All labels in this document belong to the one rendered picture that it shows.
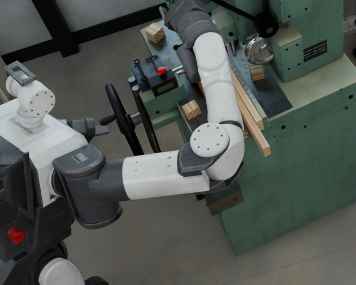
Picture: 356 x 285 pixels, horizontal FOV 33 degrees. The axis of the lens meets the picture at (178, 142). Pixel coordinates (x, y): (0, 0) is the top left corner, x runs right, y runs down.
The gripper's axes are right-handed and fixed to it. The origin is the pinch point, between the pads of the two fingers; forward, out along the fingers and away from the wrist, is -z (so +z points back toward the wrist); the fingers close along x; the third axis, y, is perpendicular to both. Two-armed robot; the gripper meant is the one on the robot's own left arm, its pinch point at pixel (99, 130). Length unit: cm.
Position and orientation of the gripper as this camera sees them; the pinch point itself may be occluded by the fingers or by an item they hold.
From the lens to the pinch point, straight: 191.1
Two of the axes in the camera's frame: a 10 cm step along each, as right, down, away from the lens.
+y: -2.1, -9.4, 2.8
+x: 3.8, -3.4, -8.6
